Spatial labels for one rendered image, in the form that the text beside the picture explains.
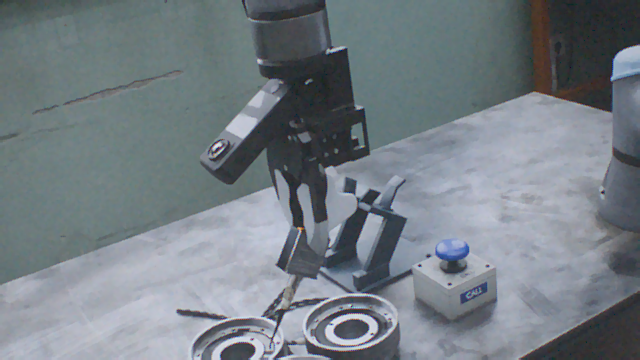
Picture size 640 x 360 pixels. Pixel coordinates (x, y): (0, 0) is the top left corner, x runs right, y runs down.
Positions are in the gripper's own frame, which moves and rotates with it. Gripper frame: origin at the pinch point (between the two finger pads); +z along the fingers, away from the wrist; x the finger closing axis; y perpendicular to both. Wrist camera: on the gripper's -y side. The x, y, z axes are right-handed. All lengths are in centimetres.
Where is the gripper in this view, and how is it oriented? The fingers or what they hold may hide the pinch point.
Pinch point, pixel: (306, 242)
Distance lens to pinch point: 81.0
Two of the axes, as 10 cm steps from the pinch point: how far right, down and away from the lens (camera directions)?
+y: 8.3, -3.3, 4.5
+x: -5.4, -2.7, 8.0
